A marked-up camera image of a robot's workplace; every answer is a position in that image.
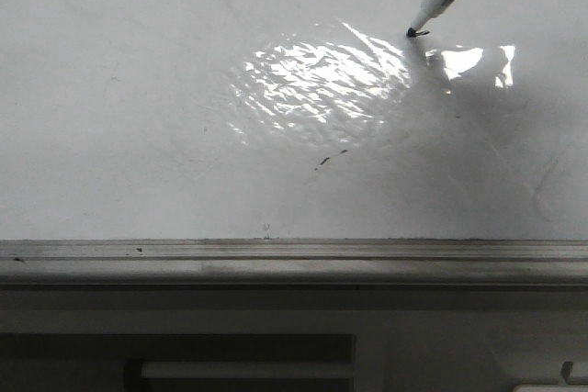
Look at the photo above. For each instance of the grey cabinet below whiteboard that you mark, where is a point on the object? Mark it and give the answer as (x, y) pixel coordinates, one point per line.
(293, 338)

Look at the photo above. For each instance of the aluminium whiteboard tray frame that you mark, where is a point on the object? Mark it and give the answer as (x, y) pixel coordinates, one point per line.
(340, 262)

